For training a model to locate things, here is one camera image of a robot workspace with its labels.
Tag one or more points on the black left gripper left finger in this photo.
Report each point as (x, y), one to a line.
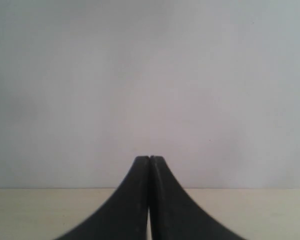
(124, 215)

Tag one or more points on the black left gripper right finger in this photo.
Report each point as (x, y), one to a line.
(174, 215)

